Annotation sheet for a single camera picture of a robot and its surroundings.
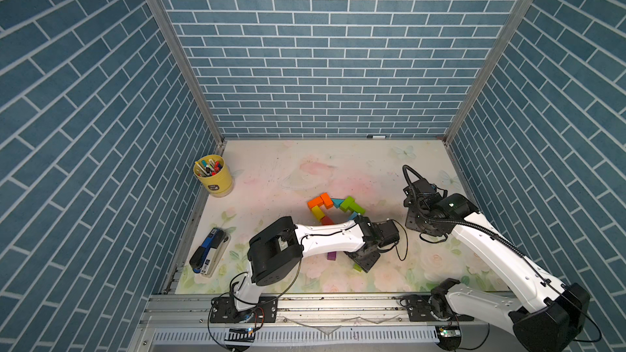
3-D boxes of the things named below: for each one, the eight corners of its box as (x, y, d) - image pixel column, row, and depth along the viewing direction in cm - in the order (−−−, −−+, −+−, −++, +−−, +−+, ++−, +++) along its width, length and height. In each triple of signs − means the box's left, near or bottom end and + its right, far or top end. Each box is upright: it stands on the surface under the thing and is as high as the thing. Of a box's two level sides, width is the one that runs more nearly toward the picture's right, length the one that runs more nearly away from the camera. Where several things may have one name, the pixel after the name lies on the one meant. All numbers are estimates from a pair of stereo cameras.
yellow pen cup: (202, 199, 101) (187, 178, 90) (211, 176, 109) (198, 155, 98) (233, 199, 101) (222, 178, 90) (239, 177, 109) (230, 155, 98)
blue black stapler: (191, 272, 83) (185, 267, 79) (213, 232, 92) (208, 226, 88) (215, 278, 82) (209, 274, 78) (235, 237, 91) (231, 232, 87)
